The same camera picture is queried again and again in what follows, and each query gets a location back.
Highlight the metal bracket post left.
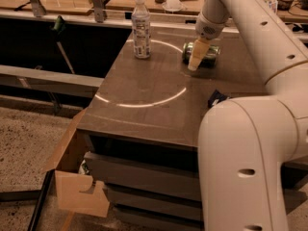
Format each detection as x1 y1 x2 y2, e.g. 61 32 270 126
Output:
30 0 46 17

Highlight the white bowl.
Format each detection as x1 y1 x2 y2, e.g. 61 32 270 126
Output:
162 0 184 13

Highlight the grey drawer cabinet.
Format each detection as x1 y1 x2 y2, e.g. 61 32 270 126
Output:
78 27 268 231

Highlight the black mesh cup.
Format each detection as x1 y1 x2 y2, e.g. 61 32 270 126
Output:
277 0 294 11

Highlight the green soda can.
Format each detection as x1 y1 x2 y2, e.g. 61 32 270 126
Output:
182 42 220 68

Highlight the clear plastic water bottle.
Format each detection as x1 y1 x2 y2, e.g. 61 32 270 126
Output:
131 0 150 59

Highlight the open cardboard box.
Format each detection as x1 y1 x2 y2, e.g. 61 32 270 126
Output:
43 110 110 218

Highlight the metal bracket post middle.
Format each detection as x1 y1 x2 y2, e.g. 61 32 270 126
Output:
92 0 106 23

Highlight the blue snack packet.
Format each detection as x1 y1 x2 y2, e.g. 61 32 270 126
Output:
208 90 229 108

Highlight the metal bracket post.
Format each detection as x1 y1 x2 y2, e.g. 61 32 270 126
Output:
30 0 46 17
92 0 106 23

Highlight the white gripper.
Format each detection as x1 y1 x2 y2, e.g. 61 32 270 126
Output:
188 13 230 71

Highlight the green handled tool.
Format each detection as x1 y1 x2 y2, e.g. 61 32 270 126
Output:
52 15 76 75

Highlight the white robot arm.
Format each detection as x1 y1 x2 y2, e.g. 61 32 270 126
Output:
189 0 308 231

